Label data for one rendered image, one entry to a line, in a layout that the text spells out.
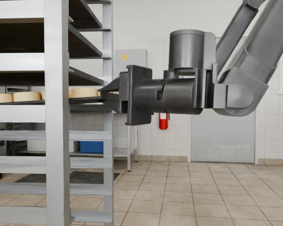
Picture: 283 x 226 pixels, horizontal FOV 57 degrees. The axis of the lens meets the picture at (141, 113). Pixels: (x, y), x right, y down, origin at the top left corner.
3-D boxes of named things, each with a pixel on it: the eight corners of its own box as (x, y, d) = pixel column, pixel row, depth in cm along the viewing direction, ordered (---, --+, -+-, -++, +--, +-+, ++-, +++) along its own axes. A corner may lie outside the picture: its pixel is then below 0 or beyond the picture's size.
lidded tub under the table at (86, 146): (78, 153, 392) (78, 135, 391) (88, 147, 438) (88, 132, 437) (103, 153, 388) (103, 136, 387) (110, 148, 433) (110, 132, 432)
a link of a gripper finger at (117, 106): (111, 76, 54) (150, 74, 49) (110, 110, 54) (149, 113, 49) (87, 73, 48) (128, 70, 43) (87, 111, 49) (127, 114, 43)
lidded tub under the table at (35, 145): (25, 151, 405) (25, 134, 404) (42, 146, 451) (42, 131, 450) (48, 152, 399) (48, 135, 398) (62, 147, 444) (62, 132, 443)
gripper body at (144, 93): (143, 69, 49) (179, 67, 45) (143, 123, 50) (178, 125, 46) (123, 64, 44) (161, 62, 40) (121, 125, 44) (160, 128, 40)
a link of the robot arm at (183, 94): (197, 115, 37) (210, 115, 42) (200, 66, 37) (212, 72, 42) (155, 112, 41) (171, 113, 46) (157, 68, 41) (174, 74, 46)
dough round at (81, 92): (97, 98, 54) (96, 89, 54) (98, 97, 49) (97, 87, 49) (72, 100, 53) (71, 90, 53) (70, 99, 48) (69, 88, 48)
